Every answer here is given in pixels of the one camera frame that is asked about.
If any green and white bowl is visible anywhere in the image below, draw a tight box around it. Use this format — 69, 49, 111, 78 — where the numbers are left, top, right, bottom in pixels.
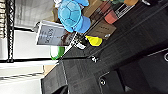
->
49, 45, 66, 61

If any small yellow toy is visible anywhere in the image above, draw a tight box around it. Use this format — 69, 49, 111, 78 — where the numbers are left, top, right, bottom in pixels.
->
84, 34, 104, 47

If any brown paper pack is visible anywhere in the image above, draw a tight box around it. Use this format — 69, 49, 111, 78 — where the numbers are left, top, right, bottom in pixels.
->
86, 19, 118, 41

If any blue plush toy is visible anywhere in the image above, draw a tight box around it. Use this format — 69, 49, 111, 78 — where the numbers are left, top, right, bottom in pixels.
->
57, 0, 92, 34

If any tan cardboard box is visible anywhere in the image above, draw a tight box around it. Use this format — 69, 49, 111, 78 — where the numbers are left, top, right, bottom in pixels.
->
82, 0, 105, 19

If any orange brown toy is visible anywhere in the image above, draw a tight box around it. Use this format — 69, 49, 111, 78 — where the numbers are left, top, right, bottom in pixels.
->
99, 1, 119, 25

